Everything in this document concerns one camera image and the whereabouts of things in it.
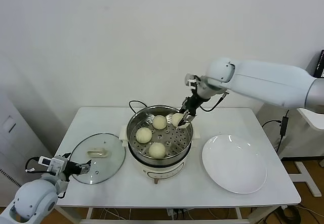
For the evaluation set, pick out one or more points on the black laptop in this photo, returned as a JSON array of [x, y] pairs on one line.
[[320, 64]]

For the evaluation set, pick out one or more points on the white side desk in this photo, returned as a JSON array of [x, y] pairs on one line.
[[307, 176]]

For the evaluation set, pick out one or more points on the white metal table frame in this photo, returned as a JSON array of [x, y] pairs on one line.
[[126, 221]]

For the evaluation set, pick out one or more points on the black power adapter brick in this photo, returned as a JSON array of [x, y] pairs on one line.
[[283, 126]]

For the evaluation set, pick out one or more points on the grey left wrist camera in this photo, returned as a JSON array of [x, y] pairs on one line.
[[57, 164]]

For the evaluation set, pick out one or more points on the white power strip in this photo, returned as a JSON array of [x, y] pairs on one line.
[[177, 212]]

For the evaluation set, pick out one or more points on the white steamed baozi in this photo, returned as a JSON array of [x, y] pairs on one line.
[[176, 119], [159, 122], [157, 150], [143, 135]]

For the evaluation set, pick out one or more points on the large white round plate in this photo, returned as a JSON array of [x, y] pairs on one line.
[[233, 163]]

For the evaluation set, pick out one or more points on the cream electric cooker pot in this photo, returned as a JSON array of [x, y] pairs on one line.
[[162, 169]]

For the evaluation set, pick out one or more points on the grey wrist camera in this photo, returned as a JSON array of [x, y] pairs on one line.
[[192, 81], [57, 164]]

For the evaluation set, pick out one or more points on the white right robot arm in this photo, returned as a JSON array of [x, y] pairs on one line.
[[265, 82]]

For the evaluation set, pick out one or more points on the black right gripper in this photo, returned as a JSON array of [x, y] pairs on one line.
[[193, 104]]

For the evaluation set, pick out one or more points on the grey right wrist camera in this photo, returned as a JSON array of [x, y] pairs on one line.
[[192, 81]]

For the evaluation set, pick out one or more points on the round glass pot lid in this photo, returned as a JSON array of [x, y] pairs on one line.
[[101, 163]]

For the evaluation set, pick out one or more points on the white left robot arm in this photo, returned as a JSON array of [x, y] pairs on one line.
[[34, 200]]

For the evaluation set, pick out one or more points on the white metal cabinet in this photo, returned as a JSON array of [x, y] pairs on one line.
[[15, 143]]

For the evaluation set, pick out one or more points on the perforated steel steamer basket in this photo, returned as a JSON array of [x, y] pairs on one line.
[[177, 143]]

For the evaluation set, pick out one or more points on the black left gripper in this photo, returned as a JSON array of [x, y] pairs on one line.
[[72, 168]]

